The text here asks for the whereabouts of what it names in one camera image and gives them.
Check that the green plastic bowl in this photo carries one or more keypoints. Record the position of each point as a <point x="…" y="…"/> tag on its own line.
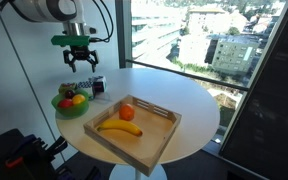
<point x="72" y="111"/>

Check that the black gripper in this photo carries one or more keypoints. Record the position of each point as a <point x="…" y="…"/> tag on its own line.
<point x="80" y="53"/>

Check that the dark purple plum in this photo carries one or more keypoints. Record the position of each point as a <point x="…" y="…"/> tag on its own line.
<point x="69" y="94"/>

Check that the green red picture soft block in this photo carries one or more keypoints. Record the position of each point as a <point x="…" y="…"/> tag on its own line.
<point x="67" y="87"/>

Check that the dark window rail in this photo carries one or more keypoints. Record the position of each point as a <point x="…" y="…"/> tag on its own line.
<point x="184" y="74"/>

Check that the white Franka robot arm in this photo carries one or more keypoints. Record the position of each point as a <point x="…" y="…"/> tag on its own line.
<point x="40" y="10"/>

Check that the yellow orange mango fruit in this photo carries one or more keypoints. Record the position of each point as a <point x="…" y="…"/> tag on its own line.
<point x="78" y="99"/>

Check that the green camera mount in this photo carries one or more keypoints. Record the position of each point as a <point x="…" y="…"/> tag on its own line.
<point x="70" y="40"/>

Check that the yellow banana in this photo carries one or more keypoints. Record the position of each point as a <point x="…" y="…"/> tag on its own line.
<point x="120" y="126"/>

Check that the wooden slatted tray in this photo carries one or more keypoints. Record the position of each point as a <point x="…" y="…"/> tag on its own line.
<point x="140" y="143"/>

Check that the black robot mounting board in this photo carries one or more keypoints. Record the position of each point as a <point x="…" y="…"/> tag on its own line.
<point x="4" y="153"/>

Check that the black white checkered toy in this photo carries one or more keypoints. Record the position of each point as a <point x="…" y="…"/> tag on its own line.
<point x="99" y="85"/>

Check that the dark vertical window post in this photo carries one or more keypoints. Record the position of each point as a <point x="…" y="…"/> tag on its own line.
<point x="123" y="33"/>

